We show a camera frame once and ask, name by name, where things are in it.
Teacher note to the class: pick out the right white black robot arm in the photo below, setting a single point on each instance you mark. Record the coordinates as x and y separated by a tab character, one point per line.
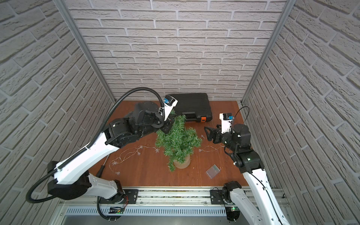
266	210

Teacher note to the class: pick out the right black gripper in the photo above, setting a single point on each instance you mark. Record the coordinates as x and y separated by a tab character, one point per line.
218	134

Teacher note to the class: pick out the black plastic tool case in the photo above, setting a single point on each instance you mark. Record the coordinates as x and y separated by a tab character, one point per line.
195	106

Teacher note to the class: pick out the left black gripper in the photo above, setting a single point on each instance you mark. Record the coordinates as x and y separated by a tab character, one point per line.
167	125

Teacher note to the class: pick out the small green christmas tree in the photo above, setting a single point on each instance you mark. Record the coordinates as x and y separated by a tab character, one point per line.
179	142

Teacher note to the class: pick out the aluminium front rail frame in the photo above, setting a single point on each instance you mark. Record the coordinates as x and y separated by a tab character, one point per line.
146	201

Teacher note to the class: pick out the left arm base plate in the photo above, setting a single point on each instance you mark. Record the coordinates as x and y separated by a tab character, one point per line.
128	194

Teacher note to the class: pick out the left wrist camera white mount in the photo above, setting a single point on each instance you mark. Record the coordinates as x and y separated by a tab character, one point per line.
169	103

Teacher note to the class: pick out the black handle screwdriver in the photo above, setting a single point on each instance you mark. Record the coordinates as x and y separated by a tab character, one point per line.
100	172

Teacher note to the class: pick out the clear battery box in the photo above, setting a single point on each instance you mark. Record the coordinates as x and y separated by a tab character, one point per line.
213	171

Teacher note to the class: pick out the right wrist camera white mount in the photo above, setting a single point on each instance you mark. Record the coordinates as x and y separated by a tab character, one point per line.
226	122

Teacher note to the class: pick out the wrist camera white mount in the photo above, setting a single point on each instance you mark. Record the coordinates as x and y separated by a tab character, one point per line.
169	103
226	122

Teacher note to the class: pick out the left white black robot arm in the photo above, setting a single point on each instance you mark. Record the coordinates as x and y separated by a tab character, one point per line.
73	180

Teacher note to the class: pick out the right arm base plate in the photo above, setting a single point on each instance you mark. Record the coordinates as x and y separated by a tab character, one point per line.
222	196

